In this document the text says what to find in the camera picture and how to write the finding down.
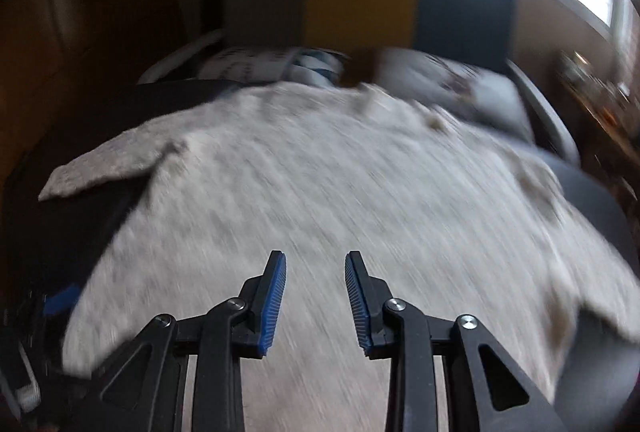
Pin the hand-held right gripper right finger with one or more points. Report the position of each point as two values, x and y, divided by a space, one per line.
357 302

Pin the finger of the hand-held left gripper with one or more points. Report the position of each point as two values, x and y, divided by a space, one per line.
61 299

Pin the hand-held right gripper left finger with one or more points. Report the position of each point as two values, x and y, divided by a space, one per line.
272 302

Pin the cream knitted sweater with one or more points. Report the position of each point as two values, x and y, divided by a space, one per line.
325 192

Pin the black leather padded bench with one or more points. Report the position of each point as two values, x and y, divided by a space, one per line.
75 222

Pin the grey deer print pillow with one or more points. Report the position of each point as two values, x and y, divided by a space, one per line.
450 82

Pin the white geometric print pillow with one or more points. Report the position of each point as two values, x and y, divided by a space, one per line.
260 62

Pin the brown wooden wardrobe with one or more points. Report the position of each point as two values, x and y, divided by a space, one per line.
90 37

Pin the cluttered wooden side shelf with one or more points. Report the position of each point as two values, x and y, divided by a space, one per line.
600 112

